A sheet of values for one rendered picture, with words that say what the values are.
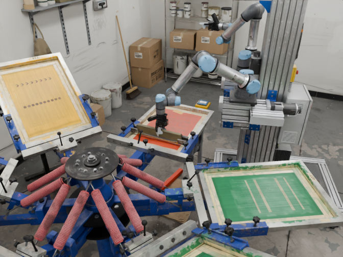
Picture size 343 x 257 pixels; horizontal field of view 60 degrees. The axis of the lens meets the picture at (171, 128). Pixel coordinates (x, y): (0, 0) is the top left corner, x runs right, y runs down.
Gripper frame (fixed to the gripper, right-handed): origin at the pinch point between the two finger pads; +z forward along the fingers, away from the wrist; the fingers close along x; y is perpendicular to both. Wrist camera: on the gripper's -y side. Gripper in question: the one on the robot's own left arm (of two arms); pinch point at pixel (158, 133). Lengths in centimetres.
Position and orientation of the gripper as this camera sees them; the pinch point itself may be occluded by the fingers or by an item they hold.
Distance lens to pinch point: 248.9
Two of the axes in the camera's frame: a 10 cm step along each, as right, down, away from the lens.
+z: 0.0, 8.5, 5.2
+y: 9.1, 2.2, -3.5
